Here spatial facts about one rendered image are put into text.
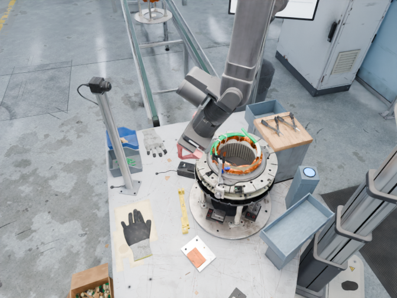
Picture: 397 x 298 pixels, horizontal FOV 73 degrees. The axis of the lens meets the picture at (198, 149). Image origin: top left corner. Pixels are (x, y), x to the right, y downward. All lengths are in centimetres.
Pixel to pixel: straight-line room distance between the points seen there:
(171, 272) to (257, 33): 95
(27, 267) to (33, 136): 137
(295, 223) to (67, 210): 184
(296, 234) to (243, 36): 72
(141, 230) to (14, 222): 149
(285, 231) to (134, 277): 61
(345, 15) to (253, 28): 264
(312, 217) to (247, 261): 33
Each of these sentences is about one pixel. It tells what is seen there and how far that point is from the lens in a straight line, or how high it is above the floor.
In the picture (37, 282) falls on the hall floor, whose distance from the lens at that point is 224.
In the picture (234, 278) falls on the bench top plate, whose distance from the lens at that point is 118.
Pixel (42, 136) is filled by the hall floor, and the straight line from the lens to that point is 313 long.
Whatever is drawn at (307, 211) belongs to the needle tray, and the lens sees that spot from 108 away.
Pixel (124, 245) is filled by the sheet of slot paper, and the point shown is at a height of 78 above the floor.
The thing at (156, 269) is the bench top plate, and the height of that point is 78.
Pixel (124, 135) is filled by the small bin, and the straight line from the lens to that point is 164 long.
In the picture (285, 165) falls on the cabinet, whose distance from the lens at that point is 133.
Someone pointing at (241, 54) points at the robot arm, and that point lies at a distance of 49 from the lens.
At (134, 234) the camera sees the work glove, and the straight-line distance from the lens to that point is 124.
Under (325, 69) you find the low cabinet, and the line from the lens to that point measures 331.
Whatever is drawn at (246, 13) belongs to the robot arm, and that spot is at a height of 173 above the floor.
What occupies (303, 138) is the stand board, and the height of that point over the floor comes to 106.
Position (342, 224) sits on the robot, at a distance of 121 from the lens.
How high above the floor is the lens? 190
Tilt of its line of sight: 47 degrees down
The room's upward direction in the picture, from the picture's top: straight up
